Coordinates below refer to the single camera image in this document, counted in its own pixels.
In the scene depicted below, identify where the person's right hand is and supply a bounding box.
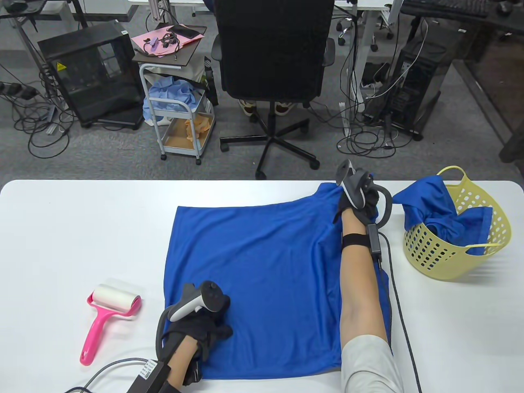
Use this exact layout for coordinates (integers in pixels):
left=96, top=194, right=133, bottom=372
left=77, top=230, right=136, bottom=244
left=333, top=174, right=380, bottom=226

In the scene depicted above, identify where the person's left hand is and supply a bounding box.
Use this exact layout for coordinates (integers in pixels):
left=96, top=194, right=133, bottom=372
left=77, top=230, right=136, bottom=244
left=161, top=295, right=234, bottom=363

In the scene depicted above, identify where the blue t-shirt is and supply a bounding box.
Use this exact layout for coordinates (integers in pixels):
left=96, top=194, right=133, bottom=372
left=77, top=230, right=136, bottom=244
left=390, top=176, right=494, bottom=256
left=163, top=182, right=394, bottom=381

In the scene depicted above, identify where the pink lint roller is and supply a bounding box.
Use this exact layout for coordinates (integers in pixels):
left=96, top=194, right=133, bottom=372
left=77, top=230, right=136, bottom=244
left=79, top=278, right=142, bottom=366

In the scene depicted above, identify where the person's right forearm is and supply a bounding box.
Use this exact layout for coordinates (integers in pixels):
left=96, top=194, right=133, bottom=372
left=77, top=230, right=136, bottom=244
left=339, top=212, right=390, bottom=348

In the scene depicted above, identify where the black and white controller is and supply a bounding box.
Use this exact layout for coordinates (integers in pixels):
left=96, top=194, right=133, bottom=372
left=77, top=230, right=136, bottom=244
left=336, top=160, right=375, bottom=210
left=169, top=281, right=225, bottom=323

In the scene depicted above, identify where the black sensor box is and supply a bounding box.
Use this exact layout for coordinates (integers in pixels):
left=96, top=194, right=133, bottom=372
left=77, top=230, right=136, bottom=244
left=127, top=359, right=172, bottom=393
left=366, top=223, right=383, bottom=260

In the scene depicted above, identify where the white power strip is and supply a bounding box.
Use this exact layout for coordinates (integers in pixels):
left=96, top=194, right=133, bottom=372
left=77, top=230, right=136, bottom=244
left=339, top=102, right=351, bottom=138

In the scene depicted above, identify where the yellow perforated plastic basket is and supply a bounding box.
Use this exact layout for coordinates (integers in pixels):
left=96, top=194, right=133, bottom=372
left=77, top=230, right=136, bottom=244
left=403, top=165, right=513, bottom=281

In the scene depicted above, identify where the black computer tower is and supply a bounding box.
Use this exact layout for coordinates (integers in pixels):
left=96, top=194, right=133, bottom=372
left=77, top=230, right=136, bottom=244
left=364, top=18, right=465, bottom=142

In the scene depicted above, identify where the person's white right sleeve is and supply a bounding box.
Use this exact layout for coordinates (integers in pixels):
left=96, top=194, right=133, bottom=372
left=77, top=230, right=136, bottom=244
left=341, top=334, right=404, bottom=393

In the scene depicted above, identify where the white desk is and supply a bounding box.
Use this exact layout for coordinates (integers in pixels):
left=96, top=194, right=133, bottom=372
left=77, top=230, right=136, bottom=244
left=128, top=0, right=391, bottom=138

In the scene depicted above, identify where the orange cloth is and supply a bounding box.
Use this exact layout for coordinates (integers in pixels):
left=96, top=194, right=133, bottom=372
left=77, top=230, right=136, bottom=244
left=184, top=115, right=214, bottom=144

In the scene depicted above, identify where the black office chair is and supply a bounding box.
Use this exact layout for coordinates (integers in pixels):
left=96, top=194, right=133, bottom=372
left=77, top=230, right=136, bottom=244
left=212, top=0, right=336, bottom=181

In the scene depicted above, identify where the white rolling cart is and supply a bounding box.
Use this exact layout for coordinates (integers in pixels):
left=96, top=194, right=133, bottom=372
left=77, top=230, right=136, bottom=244
left=139, top=61, right=215, bottom=165

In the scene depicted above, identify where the black keyboard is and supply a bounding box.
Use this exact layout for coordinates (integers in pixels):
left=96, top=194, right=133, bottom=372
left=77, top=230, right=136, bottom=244
left=403, top=0, right=490, bottom=18

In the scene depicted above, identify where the light blue cloth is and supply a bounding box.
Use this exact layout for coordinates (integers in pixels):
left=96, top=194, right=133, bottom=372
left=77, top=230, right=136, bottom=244
left=142, top=78, right=205, bottom=126

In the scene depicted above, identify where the black desk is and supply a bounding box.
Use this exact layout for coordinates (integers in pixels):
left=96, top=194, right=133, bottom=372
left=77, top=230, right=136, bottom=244
left=399, top=0, right=524, bottom=163

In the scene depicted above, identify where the black square board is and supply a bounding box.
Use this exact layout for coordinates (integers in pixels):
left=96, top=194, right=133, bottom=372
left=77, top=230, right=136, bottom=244
left=132, top=25, right=207, bottom=68

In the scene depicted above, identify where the black glass computer case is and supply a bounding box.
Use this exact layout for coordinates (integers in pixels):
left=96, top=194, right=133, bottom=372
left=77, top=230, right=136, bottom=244
left=37, top=20, right=145, bottom=128

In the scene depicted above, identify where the pink paper sheet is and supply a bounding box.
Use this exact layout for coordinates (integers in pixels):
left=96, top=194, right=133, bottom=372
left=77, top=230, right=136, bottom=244
left=130, top=24, right=205, bottom=56

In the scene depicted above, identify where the black power strip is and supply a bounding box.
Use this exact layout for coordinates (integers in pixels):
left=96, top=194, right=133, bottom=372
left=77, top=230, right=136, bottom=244
left=0, top=82, right=37, bottom=100

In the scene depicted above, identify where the black wrist strap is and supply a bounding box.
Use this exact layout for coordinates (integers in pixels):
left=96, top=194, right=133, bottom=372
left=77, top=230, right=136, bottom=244
left=342, top=233, right=369, bottom=249

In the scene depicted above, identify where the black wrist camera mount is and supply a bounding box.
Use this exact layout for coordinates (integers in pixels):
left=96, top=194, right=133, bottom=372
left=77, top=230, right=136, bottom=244
left=182, top=360, right=203, bottom=386

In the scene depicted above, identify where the tangle of black floor cables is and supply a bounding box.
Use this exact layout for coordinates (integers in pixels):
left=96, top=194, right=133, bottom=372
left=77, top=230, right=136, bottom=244
left=0, top=61, right=76, bottom=159
left=337, top=16, right=414, bottom=158

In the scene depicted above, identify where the grey cable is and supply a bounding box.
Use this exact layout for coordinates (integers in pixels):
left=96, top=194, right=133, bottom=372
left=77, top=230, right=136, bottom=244
left=65, top=357, right=149, bottom=393

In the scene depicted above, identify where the black cable bundle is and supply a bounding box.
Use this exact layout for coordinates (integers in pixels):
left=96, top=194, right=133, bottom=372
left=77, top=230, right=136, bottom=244
left=158, top=32, right=181, bottom=54

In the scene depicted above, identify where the aluminium frame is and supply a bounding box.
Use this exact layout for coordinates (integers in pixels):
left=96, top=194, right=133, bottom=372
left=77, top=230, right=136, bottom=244
left=147, top=0, right=174, bottom=24

